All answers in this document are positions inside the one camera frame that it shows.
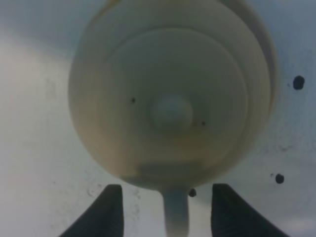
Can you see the beige teapot with lid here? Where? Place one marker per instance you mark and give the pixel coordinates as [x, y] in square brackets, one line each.
[169, 94]

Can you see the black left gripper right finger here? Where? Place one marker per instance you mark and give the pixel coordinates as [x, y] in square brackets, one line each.
[232, 216]

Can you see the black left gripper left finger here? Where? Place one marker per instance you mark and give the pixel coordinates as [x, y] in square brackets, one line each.
[104, 218]

